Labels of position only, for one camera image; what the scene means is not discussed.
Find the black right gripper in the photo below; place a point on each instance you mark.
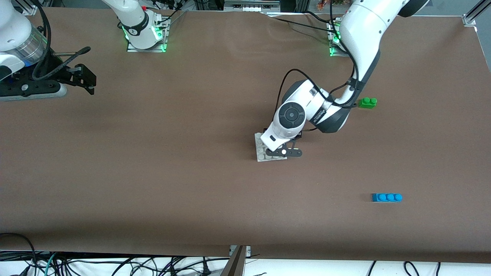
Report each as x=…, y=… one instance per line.
x=57, y=75

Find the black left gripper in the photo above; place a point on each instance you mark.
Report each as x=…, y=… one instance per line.
x=298, y=136

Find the white studded base plate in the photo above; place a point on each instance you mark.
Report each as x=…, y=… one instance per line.
x=261, y=154

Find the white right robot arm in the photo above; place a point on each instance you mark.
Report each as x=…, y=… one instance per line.
x=15, y=27

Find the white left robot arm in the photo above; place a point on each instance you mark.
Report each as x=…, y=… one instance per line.
x=364, y=30

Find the green two-stud toy block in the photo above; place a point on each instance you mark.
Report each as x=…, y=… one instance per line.
x=368, y=103

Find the blue three-stud toy block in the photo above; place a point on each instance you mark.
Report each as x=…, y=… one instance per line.
x=386, y=197

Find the brown table cover sheet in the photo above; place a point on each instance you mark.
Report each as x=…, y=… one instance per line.
x=230, y=214

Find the aluminium profile beam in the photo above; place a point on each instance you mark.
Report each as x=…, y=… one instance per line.
x=236, y=264

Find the white power strip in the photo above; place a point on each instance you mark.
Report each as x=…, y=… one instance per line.
x=251, y=5

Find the aluminium frame post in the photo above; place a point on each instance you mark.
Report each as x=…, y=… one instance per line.
x=27, y=4

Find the aluminium corner post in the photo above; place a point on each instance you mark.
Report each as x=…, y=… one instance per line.
x=473, y=13

